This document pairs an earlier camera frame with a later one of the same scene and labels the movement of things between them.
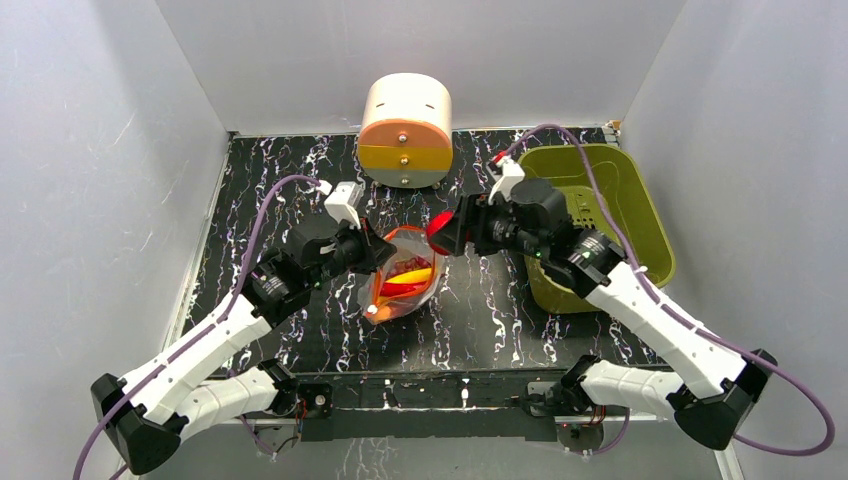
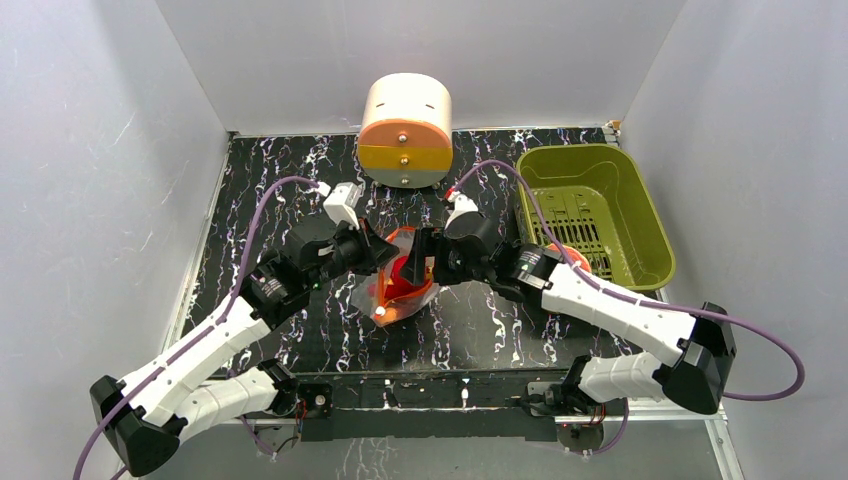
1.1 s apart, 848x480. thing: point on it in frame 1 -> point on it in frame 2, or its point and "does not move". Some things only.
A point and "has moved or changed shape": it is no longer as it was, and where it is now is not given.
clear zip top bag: (405, 280) does not move
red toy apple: (436, 222) has moved or changed shape
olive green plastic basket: (634, 215) does not move
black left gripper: (375, 250) does not move
